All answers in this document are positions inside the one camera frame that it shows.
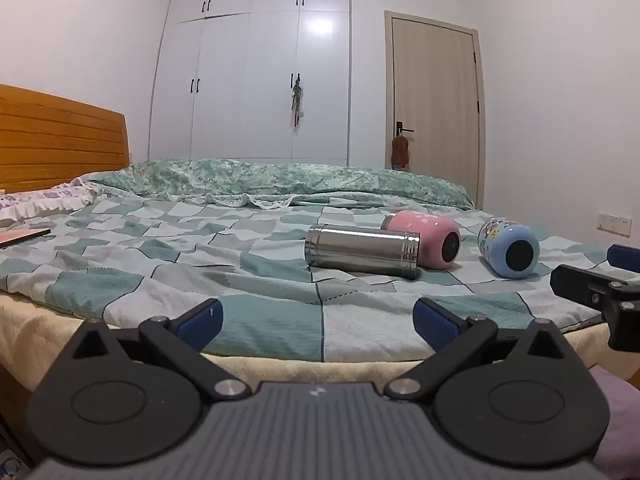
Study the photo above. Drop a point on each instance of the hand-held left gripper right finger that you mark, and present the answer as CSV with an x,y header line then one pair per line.
x,y
436,327

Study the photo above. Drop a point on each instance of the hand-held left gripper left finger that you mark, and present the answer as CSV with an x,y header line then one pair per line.
x,y
197,326

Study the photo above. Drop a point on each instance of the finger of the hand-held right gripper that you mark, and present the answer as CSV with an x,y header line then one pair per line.
x,y
580,282
624,257

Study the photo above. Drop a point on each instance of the pink cup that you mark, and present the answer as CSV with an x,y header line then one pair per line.
x,y
430,237

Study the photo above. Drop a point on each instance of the blue cartoon print cup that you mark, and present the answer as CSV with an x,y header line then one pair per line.
x,y
500,240

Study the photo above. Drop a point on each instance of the stainless steel cup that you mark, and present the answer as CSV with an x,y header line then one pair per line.
x,y
360,251

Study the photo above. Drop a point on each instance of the checked green white blanket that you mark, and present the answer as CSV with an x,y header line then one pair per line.
x,y
150,270

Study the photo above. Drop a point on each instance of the purple cloth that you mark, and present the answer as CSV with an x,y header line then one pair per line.
x,y
622,415

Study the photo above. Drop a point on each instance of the green floral quilt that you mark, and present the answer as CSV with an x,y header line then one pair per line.
x,y
225,177

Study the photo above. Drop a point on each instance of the beige mattress sheet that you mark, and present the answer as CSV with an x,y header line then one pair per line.
x,y
30,330

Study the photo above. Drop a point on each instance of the red book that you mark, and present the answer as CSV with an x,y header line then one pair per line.
x,y
20,236

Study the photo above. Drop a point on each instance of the purple floral pillow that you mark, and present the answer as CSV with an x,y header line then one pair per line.
x,y
35,202

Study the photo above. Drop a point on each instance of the beige door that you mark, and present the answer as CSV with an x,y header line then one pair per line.
x,y
440,110

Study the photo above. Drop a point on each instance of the wooden headboard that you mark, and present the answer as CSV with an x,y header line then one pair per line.
x,y
55,145

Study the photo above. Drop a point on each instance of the hanging ornament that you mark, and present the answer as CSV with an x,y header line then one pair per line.
x,y
297,102

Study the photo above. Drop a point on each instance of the white wardrobe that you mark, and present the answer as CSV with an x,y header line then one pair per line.
x,y
240,85

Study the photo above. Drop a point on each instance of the white wall socket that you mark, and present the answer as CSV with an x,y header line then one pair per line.
x,y
614,223

